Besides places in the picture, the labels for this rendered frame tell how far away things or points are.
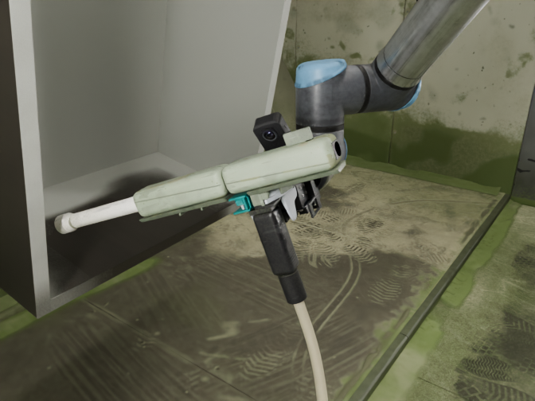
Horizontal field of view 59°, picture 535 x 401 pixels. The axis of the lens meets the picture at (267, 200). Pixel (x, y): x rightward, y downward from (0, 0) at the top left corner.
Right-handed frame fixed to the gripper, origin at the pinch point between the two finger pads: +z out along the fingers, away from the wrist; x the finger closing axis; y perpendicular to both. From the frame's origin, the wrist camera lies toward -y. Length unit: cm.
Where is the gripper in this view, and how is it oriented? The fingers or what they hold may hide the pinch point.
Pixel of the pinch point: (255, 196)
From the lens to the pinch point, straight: 62.9
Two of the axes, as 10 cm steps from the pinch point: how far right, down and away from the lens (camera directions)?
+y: 3.2, 9.2, 2.1
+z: -3.4, 3.2, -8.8
